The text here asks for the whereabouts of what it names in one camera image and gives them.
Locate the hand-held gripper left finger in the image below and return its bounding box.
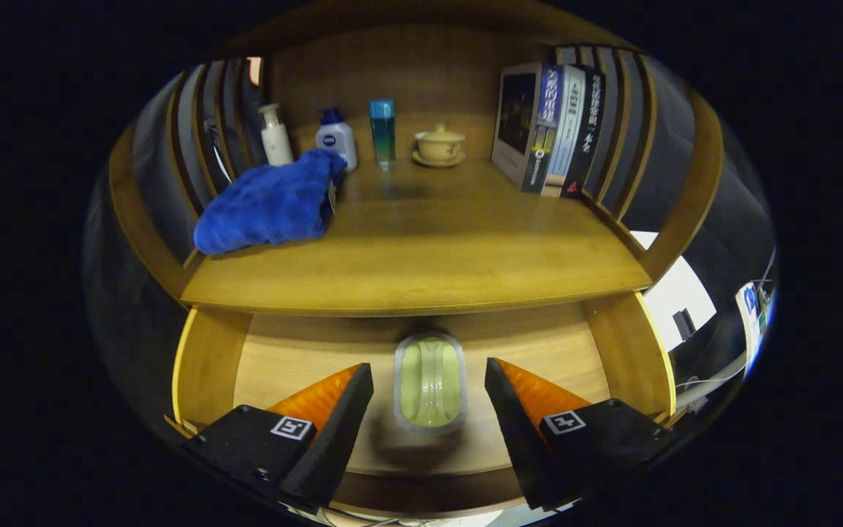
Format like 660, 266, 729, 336
184, 362, 375, 513

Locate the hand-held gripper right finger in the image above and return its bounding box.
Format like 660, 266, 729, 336
484, 357, 678, 512

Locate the wooden drawer with black knob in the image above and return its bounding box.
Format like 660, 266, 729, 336
164, 289, 678, 517

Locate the wooden cabinet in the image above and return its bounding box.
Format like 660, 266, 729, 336
107, 0, 726, 517

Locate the white box unit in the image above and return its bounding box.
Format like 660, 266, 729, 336
630, 231, 719, 352

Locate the blue towel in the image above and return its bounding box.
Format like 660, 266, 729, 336
193, 149, 348, 255

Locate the white bottle with blue cap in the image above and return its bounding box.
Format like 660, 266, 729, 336
315, 108, 358, 173

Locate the white pump bottle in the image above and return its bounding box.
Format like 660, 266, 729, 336
258, 103, 294, 168

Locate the teal blue bottle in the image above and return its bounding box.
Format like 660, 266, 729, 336
369, 99, 397, 171

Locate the beige lidded teacup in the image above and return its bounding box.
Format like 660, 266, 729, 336
413, 123, 467, 168

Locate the black spine book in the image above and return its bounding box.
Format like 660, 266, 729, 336
561, 70, 607, 200

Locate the white spine book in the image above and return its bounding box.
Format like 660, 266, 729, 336
542, 64, 587, 198

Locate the black backdrop cloth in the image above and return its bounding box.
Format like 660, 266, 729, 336
83, 48, 777, 440

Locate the blue spine book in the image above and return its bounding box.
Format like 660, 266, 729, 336
491, 62, 565, 195

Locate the white cable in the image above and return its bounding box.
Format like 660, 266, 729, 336
674, 351, 748, 411

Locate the white wall shelf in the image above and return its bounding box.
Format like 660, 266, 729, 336
735, 282, 770, 359

